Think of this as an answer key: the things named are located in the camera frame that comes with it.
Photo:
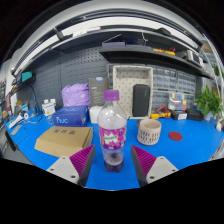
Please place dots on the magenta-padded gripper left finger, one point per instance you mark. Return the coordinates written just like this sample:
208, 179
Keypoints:
65, 168

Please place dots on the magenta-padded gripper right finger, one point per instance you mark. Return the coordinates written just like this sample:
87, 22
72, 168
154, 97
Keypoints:
160, 168

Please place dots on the clear bottle with purple cap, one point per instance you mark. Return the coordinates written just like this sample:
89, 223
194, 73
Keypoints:
112, 133

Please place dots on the brown cardboard box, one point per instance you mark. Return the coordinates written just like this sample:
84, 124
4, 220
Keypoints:
63, 140

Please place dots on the flat round red coaster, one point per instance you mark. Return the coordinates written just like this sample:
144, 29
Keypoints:
175, 136

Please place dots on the beige cup with oval pattern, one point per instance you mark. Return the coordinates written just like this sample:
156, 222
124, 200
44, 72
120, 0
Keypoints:
149, 133

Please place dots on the blue cardboard box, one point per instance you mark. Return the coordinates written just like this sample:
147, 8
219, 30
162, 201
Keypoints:
70, 116

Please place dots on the yellow and red tool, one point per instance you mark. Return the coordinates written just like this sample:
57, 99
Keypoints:
160, 115

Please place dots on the black box with white label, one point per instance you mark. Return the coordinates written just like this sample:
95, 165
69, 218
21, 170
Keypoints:
179, 115

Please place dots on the small white box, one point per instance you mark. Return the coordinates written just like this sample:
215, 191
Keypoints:
94, 115

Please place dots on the white power adapter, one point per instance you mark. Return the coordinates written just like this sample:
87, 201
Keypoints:
48, 108

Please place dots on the flat black case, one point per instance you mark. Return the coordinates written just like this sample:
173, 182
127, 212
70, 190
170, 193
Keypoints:
195, 115

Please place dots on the clear organizer with coloured parts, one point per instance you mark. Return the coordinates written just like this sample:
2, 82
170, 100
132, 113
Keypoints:
177, 100

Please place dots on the black rounded case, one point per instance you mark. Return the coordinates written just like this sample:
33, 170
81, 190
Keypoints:
141, 100

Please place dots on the purple plastic bag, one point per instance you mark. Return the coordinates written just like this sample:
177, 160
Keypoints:
76, 95

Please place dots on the dark grey upright box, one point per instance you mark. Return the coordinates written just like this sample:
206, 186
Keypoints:
97, 93

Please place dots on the green potted plant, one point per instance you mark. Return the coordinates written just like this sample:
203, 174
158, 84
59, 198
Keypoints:
208, 101

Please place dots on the beige perforated tray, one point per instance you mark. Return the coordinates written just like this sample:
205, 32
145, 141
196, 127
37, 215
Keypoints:
123, 90

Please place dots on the grey small-parts drawer cabinet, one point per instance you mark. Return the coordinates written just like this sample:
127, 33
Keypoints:
166, 80

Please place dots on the black wall shelf unit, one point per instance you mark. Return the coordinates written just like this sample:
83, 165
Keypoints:
133, 55

